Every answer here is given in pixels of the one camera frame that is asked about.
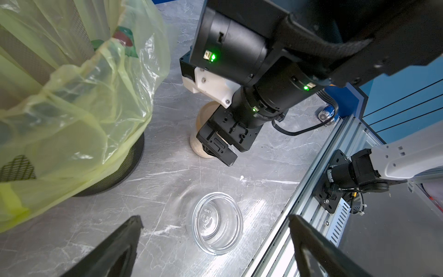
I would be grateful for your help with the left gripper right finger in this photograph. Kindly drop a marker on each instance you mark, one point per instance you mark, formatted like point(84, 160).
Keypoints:
point(315, 255)

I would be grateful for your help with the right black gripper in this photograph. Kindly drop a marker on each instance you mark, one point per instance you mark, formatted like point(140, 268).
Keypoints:
point(238, 125)

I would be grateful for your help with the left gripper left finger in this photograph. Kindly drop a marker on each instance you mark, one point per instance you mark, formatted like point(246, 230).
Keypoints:
point(115, 256)

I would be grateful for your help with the green mesh trash bin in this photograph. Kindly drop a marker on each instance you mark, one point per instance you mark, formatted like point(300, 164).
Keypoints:
point(114, 173)

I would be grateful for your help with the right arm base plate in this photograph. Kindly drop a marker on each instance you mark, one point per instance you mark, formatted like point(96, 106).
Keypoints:
point(325, 192)

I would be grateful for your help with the yellow-green plastic bin liner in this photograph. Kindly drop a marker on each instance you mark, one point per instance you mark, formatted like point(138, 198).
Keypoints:
point(69, 104)

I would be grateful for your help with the blue silver can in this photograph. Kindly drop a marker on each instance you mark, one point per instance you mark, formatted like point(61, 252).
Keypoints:
point(327, 113)

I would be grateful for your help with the aluminium front rail frame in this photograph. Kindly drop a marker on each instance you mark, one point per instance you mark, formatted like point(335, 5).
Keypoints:
point(400, 233)

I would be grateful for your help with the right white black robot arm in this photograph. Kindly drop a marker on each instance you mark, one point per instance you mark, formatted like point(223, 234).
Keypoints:
point(258, 59)

